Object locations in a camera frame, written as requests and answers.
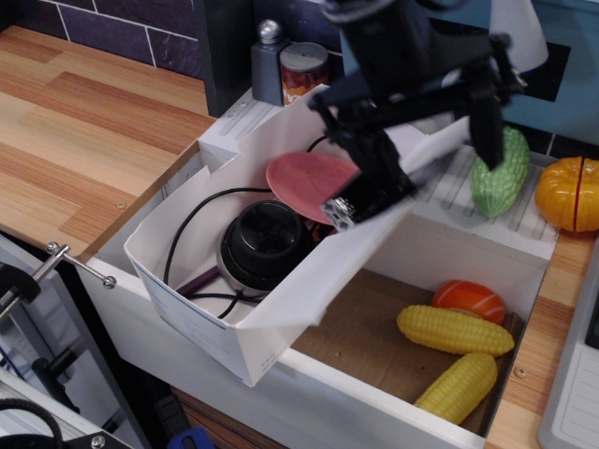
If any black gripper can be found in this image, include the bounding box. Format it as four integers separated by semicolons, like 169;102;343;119
310;1;526;230

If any white cardboard mask box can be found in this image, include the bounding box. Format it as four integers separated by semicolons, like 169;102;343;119
123;82;472;388

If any green toy bitter gourd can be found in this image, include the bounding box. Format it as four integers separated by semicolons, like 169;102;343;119
471;125;532;218

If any white cone lamp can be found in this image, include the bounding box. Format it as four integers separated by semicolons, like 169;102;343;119
489;0;548;74

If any blue toy panel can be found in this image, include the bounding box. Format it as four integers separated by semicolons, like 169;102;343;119
335;0;599;138

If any pink plate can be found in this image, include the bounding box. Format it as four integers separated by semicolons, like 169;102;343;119
266;152;358;225

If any orange toy pumpkin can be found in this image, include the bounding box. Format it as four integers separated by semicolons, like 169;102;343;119
535;156;598;232

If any red toy can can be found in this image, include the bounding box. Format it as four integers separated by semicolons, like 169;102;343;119
279;42;329;106

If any orange toy salmon piece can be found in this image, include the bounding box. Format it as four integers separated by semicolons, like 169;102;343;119
431;280;506;325

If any grey bottle silver cap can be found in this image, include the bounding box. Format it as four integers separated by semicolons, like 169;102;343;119
251;19;290;107

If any yellow toy corn upper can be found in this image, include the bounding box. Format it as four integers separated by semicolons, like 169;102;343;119
396;305;515;357

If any yellow toy corn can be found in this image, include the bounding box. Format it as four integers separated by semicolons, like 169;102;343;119
414;353;498;425
396;305;515;357

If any black round device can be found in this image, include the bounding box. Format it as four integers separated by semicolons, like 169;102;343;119
217;199;315;298

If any white toy sink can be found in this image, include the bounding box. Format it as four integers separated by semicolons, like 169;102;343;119
80;99;557;448

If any yellow toy corn lower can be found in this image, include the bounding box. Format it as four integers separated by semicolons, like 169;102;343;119
414;353;498;425

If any purple stick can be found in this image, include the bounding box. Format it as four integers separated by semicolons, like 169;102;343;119
177;267;220;297

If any grey appliance at right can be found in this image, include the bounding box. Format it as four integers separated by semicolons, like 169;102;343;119
538;247;598;448

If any metal black clamp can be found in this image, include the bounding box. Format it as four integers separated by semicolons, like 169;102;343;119
1;248;124;432

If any black cable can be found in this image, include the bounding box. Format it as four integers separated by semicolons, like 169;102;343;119
162;135;329;324

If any blue clamp handle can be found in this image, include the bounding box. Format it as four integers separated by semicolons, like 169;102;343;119
167;427;213;449

